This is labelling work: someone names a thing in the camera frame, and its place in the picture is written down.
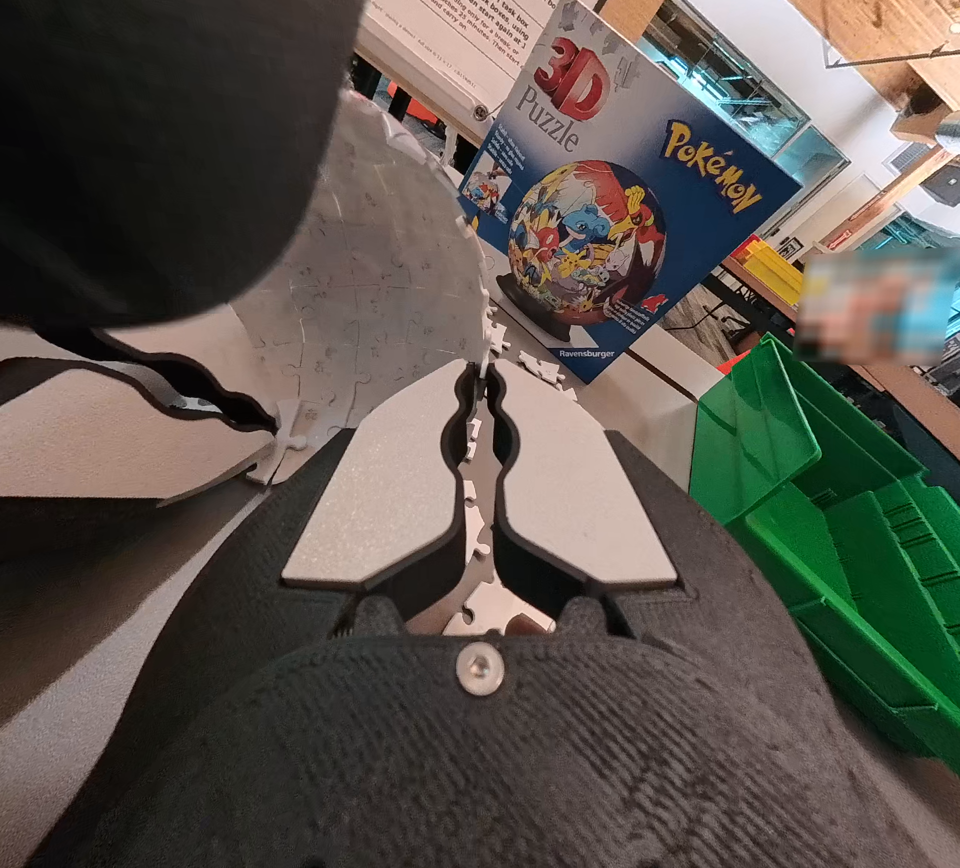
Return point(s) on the blue puzzle box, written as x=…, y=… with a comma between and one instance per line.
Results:
x=675, y=207

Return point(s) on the black wall speaker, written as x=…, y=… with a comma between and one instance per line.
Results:
x=943, y=185

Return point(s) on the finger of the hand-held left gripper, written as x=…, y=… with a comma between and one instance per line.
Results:
x=187, y=343
x=90, y=433

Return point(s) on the stack of small yellow bins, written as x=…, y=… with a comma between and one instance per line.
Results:
x=772, y=271

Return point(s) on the orange traffic cone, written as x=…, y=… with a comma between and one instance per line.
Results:
x=733, y=361

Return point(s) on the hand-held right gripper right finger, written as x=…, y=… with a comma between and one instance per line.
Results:
x=577, y=500

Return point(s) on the pile of puzzle pieces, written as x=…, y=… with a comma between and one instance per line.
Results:
x=536, y=365

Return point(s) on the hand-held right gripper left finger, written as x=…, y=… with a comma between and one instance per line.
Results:
x=375, y=500

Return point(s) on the partly built puzzle ball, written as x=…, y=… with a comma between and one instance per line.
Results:
x=375, y=268

